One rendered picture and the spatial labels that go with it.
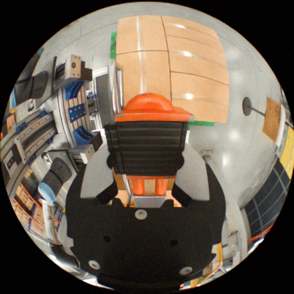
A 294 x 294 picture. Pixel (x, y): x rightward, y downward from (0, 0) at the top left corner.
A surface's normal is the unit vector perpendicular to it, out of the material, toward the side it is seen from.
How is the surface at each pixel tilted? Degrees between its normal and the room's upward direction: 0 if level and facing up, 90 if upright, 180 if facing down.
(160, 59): 0
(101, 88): 0
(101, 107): 0
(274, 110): 90
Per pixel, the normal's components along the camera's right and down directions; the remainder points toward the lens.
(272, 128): -1.00, -0.08
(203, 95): -0.02, 0.52
